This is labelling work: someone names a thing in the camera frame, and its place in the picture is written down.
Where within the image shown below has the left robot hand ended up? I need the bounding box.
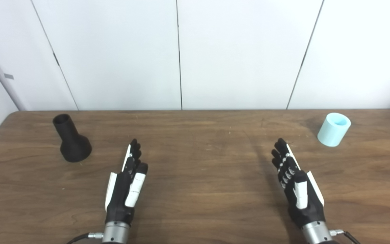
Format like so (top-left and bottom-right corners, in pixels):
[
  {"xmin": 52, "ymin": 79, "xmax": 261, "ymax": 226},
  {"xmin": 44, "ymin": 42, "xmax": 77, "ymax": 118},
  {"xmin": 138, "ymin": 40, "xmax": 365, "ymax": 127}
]
[{"xmin": 105, "ymin": 138, "xmax": 149, "ymax": 226}]

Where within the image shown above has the black peg stand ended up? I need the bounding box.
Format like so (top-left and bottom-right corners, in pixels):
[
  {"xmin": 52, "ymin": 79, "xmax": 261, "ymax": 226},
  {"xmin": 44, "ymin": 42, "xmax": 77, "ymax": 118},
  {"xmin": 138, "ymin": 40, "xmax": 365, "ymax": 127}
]
[{"xmin": 52, "ymin": 114, "xmax": 92, "ymax": 163}]

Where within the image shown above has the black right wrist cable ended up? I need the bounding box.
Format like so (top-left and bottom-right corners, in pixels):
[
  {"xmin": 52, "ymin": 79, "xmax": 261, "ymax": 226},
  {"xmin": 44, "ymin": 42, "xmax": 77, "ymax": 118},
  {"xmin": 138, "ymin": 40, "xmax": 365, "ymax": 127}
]
[{"xmin": 329, "ymin": 229, "xmax": 362, "ymax": 244}]

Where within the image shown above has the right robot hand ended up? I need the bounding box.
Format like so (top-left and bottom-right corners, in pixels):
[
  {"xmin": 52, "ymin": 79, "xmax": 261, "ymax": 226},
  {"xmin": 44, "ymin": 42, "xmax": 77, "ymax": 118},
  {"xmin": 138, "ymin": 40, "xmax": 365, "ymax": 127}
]
[{"xmin": 271, "ymin": 138, "xmax": 326, "ymax": 229}]

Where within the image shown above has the light-blue hose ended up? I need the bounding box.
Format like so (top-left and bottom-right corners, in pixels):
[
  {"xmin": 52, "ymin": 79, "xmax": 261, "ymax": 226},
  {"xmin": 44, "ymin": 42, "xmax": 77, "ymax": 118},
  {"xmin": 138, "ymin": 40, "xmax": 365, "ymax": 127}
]
[{"xmin": 317, "ymin": 113, "xmax": 351, "ymax": 147}]

